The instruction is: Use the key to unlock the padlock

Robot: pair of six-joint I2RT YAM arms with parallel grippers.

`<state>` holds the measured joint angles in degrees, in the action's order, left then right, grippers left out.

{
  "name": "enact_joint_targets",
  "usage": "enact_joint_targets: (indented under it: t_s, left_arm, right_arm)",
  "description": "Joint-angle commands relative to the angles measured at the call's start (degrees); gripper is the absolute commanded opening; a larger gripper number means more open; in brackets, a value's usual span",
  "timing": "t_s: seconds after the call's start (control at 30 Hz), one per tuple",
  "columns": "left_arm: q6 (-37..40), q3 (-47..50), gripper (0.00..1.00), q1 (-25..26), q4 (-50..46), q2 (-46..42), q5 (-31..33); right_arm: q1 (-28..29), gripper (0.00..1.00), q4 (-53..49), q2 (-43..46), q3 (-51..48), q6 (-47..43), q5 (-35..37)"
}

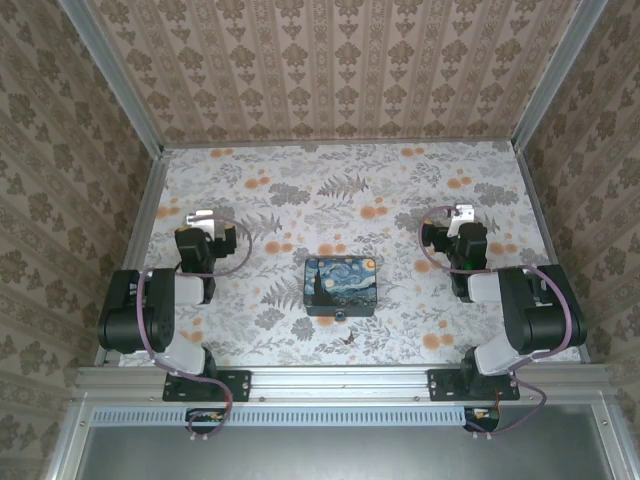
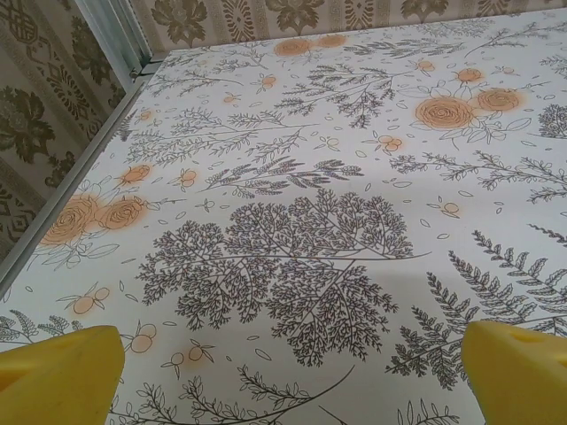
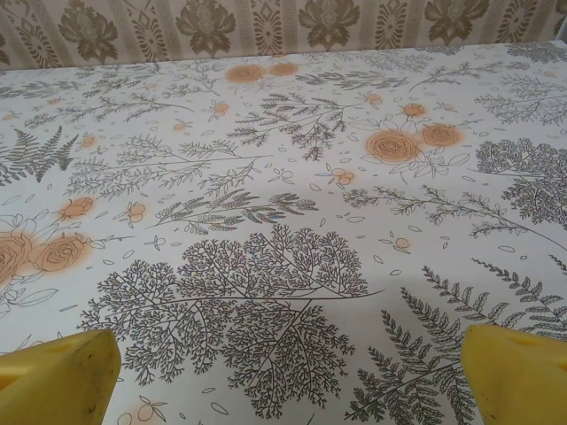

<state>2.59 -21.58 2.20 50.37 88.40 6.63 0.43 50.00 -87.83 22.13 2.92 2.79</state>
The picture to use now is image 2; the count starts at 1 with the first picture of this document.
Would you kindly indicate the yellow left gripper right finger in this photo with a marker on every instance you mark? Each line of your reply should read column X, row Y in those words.
column 518, row 380

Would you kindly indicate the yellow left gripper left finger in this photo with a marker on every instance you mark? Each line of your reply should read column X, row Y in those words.
column 57, row 380

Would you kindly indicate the aluminium frame side rail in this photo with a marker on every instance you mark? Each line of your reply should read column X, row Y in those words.
column 80, row 164

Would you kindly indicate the aluminium frame corner post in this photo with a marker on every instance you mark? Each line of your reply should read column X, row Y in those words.
column 119, row 31

